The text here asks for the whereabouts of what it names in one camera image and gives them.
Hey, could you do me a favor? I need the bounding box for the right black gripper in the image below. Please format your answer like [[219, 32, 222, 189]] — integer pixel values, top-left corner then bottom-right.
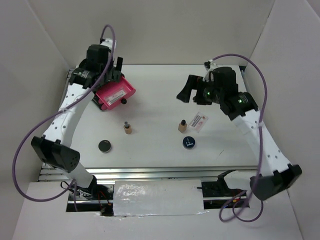
[[177, 73, 223, 105]]

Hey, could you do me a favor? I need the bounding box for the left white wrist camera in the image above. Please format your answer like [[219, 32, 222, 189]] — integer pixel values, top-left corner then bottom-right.
[[99, 38, 114, 49]]

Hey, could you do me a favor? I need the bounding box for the aluminium front rail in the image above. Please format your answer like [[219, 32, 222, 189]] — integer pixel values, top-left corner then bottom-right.
[[37, 166, 265, 183]]

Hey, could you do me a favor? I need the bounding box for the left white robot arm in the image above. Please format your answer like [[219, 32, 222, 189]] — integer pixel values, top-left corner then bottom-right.
[[31, 39, 122, 200]]

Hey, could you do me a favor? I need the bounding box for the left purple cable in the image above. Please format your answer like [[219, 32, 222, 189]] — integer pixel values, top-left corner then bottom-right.
[[11, 24, 117, 212]]

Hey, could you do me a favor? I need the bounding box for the black drawer organizer box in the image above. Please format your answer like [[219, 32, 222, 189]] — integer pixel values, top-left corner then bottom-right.
[[67, 67, 103, 111]]

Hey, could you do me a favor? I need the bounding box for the clear eyelash case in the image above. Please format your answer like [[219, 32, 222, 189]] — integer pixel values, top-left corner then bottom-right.
[[188, 111, 209, 133], [105, 89, 126, 106]]

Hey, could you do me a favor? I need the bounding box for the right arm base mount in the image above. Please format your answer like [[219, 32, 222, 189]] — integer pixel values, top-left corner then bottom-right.
[[197, 181, 243, 210]]

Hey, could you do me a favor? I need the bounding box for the black round compact jar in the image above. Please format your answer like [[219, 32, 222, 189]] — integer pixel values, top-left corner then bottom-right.
[[98, 140, 112, 153]]

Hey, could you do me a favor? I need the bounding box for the blue round cream jar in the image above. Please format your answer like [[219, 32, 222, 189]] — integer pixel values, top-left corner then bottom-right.
[[182, 136, 196, 150]]

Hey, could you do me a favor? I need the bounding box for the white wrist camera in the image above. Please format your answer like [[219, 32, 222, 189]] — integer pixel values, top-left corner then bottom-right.
[[99, 38, 114, 49], [203, 59, 218, 73]]

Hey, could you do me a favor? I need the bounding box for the foundation bottle with silver pump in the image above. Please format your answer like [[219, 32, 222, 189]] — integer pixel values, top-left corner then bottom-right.
[[123, 121, 132, 135]]

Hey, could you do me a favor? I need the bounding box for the foundation bottle with black cap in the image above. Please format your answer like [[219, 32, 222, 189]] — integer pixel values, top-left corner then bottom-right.
[[178, 119, 188, 133]]

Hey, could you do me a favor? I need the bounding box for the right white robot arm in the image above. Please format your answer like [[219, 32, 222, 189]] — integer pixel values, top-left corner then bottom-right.
[[176, 66, 302, 201]]

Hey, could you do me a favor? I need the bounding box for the white taped cover plate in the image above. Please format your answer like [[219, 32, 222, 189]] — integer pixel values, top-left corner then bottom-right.
[[113, 179, 206, 217]]

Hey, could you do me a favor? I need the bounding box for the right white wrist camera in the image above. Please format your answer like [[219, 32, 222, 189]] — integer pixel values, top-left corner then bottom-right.
[[203, 59, 218, 73]]

